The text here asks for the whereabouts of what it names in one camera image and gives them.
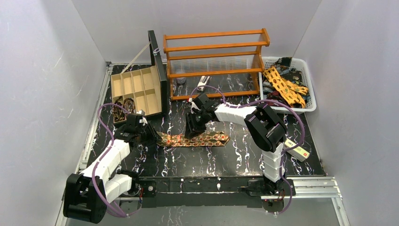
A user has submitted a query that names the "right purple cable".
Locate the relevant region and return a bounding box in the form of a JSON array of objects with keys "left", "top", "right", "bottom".
[{"left": 189, "top": 85, "right": 306, "bottom": 216}]

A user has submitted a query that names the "small white cardboard box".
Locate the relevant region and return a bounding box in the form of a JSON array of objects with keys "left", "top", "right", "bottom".
[{"left": 284, "top": 138, "right": 310, "bottom": 162}]

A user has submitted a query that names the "white plastic basket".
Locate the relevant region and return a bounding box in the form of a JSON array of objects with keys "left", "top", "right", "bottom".
[{"left": 260, "top": 56, "right": 317, "bottom": 114}]

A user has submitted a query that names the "yellow patterned tie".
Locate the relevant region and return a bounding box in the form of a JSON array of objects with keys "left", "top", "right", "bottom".
[{"left": 262, "top": 66, "right": 309, "bottom": 108}]

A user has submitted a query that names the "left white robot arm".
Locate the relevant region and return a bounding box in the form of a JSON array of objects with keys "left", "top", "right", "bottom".
[{"left": 63, "top": 110, "right": 159, "bottom": 224}]

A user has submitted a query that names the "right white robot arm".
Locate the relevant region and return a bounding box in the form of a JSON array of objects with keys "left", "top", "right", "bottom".
[{"left": 184, "top": 94, "right": 287, "bottom": 194}]

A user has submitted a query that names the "dark red tie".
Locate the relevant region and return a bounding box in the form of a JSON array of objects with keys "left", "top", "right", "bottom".
[{"left": 265, "top": 90, "right": 289, "bottom": 106}]

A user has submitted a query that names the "orange wooden shelf rack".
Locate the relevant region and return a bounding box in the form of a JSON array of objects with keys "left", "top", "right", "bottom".
[{"left": 163, "top": 28, "right": 271, "bottom": 97}]

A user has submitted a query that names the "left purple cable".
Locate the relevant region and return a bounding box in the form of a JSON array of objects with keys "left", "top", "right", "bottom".
[{"left": 91, "top": 103, "right": 143, "bottom": 218}]

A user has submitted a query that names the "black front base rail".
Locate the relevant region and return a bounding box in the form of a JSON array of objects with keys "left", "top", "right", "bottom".
[{"left": 138, "top": 176, "right": 296, "bottom": 210}]

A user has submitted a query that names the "black compartment tie box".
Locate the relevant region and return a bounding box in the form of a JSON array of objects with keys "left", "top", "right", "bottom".
[{"left": 111, "top": 30, "right": 168, "bottom": 124}]

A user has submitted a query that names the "grey round object on shelf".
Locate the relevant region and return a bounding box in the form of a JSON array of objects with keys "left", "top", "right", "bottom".
[{"left": 176, "top": 77, "right": 186, "bottom": 85}]

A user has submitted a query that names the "white stapler-like object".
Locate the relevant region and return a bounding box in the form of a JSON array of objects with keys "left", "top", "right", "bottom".
[{"left": 197, "top": 76, "right": 210, "bottom": 92}]

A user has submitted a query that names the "rolled dark patterned tie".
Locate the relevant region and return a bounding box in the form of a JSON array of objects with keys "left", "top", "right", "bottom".
[{"left": 112, "top": 96, "right": 125, "bottom": 122}]

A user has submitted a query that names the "purple cable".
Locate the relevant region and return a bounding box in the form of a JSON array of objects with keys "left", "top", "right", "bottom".
[
  {"left": 189, "top": 85, "right": 306, "bottom": 216},
  {"left": 91, "top": 103, "right": 143, "bottom": 218}
]

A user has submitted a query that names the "colourful floral patterned tie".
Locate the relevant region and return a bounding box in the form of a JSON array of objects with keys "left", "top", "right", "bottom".
[{"left": 157, "top": 131, "right": 230, "bottom": 147}]

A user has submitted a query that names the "rolled brown patterned tie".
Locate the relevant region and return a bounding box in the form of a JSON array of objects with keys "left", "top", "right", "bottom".
[{"left": 123, "top": 97, "right": 136, "bottom": 113}]

